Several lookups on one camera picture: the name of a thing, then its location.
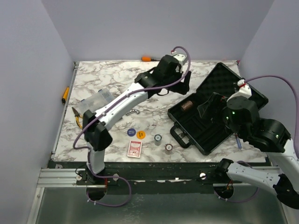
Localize brown poker chip stack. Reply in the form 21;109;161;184
180;100;193;112

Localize blue poker chip stack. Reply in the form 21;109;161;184
154;134;162;146

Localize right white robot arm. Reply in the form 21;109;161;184
197;92;299;209

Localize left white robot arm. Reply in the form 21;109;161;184
82;50;191;184

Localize black poker set case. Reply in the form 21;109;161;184
167;62;270;156

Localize orange screwdriver at back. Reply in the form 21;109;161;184
141;56;160;62

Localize blue pen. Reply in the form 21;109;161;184
235;134;242;149

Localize chrome faucet tap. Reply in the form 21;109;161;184
125;109;140;116

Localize orange big blind button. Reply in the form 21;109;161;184
136;131;146;140

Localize blue small blind button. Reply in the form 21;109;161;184
127;128;136;137

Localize red playing card deck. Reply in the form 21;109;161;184
127;140;142;158

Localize clear plastic parts box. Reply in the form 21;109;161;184
75;88;114;115

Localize orange tool at left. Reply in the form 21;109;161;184
61;87;70;105

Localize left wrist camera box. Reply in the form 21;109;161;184
173;54;188;67

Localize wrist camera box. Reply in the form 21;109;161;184
173;54;188;67
231;79;252;98

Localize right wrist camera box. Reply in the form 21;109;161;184
231;79;252;98

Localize yellow handled pliers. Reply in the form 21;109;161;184
72;107;83;129

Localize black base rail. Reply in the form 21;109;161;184
48;161;230;199

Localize aluminium extrusion rail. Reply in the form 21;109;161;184
37;168;82;188

